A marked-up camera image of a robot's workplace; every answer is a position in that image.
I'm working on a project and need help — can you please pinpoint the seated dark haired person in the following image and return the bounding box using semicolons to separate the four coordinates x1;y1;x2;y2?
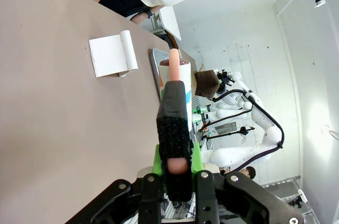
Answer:
237;165;257;183

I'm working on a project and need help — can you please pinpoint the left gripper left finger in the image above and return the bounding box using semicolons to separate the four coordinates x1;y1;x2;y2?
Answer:
91;144;167;224

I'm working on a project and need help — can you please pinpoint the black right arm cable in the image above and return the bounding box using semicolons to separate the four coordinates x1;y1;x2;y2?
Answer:
211;88;286;176

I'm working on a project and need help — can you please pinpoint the pink handled lint roller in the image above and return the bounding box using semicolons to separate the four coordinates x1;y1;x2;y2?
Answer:
155;48;193;203

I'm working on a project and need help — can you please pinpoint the person's left hand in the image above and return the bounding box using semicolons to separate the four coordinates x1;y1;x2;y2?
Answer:
130;12;149;25

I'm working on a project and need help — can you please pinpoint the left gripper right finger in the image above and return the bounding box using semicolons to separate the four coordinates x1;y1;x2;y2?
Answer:
191;141;306;224

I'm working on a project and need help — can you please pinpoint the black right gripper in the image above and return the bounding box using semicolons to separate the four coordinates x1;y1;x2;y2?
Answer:
216;69;235;93

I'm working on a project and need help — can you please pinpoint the white camera on stand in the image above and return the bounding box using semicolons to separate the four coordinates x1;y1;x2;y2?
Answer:
288;189;308;209

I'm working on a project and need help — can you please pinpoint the silver metal tray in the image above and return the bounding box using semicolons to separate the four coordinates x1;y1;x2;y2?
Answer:
148;47;171;103

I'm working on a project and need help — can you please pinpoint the brown cloth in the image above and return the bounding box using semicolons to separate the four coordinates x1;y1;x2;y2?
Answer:
193;69;219;98

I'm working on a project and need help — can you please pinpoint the white lint roller stand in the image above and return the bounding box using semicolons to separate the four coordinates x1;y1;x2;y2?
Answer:
88;30;139;78

